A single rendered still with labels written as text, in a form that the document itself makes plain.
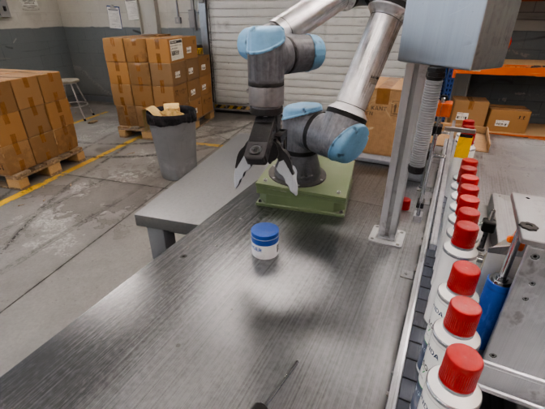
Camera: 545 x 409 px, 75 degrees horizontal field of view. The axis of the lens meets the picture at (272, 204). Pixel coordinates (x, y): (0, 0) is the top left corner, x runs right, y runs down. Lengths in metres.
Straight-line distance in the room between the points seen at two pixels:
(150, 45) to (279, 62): 3.79
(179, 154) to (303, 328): 2.75
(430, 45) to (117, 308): 0.81
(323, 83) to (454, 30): 4.65
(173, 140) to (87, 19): 4.17
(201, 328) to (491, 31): 0.74
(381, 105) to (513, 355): 1.11
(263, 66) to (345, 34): 4.55
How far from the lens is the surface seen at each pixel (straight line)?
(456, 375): 0.41
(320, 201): 1.08
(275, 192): 1.11
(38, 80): 4.01
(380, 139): 1.55
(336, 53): 5.29
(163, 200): 1.23
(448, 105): 0.91
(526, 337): 0.59
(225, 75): 5.78
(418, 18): 0.81
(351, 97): 1.00
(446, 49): 0.76
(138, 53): 4.59
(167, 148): 3.32
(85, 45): 7.25
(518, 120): 4.93
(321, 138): 0.99
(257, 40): 0.74
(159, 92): 4.54
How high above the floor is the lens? 1.37
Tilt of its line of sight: 28 degrees down
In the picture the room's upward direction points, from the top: straight up
